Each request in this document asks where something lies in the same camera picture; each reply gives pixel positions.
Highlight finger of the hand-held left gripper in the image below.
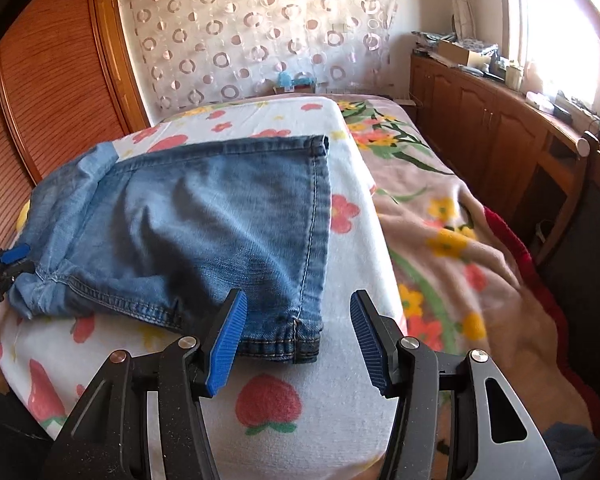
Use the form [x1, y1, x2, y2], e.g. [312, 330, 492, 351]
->
[0, 243, 32, 267]
[0, 259, 37, 283]

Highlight white fruit print sheet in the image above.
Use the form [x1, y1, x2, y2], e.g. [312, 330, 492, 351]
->
[0, 96, 407, 480]

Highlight blue carton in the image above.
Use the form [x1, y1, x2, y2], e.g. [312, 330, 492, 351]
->
[274, 70, 317, 95]

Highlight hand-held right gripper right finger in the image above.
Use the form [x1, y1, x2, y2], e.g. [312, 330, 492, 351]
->
[349, 289, 562, 480]

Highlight pink floral blanket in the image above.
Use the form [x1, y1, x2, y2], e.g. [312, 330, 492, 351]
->
[325, 92, 600, 461]

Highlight dark wooden chair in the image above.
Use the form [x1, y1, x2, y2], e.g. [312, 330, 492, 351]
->
[530, 132, 600, 413]

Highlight circle pattern sheer curtain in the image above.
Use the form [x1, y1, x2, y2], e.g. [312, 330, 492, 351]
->
[119, 0, 401, 114]

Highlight blue denim pants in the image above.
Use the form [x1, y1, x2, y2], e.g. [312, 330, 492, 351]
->
[7, 134, 331, 365]

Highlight brown slatted wardrobe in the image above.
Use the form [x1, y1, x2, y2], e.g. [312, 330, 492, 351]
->
[0, 0, 152, 261]

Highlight yellow plush toy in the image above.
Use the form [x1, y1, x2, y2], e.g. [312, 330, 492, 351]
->
[17, 200, 34, 234]

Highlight cardboard box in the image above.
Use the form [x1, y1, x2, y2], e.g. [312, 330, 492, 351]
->
[437, 40, 492, 67]

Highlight long wooden sideboard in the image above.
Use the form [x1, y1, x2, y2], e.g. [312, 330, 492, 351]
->
[410, 42, 600, 261]

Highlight wooden framed window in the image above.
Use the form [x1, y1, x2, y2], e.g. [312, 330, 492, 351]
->
[499, 0, 600, 133]

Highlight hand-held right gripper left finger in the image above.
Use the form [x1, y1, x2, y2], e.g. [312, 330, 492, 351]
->
[52, 288, 249, 480]

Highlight blue patterned cloth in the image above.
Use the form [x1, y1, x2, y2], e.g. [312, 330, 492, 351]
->
[412, 30, 501, 57]

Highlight small white case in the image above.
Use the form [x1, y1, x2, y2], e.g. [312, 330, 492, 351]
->
[525, 91, 556, 111]

